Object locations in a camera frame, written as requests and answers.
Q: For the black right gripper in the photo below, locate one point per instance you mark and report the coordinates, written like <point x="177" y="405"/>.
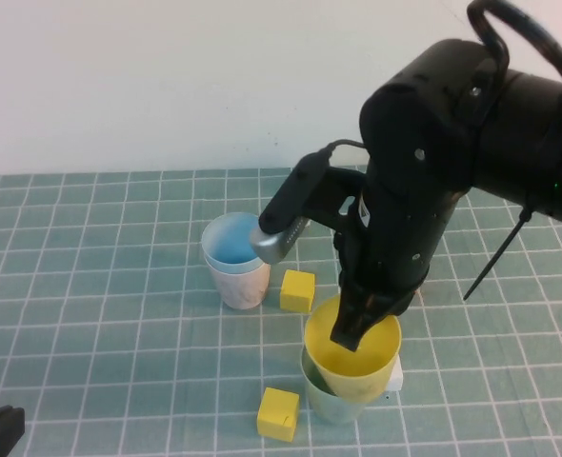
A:
<point x="395" y="247"/>

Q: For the yellow plastic cup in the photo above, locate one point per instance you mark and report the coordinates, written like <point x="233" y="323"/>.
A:
<point x="357" y="376"/>

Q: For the green plastic cup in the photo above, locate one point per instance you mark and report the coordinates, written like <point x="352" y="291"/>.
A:
<point x="331" y="407"/>

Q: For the light blue plastic cup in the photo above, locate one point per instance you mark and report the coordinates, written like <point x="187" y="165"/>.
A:
<point x="226" y="243"/>

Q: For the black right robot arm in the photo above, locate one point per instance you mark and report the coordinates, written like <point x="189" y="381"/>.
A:
<point x="524" y="124"/>

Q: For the white foam cube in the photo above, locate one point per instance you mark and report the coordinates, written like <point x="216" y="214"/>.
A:
<point x="395" y="378"/>

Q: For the black zip tie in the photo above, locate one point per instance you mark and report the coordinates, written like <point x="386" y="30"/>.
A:
<point x="495" y="259"/>

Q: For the pink plastic cup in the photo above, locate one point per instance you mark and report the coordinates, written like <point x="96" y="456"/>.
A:
<point x="243" y="290"/>

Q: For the yellow foam cube with crack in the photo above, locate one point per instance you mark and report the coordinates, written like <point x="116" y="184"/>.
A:
<point x="277" y="414"/>

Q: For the green checked tablecloth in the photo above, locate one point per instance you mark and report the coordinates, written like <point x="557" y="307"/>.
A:
<point x="95" y="295"/>

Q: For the black right camera mount bracket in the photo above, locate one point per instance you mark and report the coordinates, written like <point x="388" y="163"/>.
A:
<point x="338" y="195"/>

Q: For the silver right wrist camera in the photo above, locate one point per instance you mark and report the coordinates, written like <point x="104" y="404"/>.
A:
<point x="290" y="200"/>

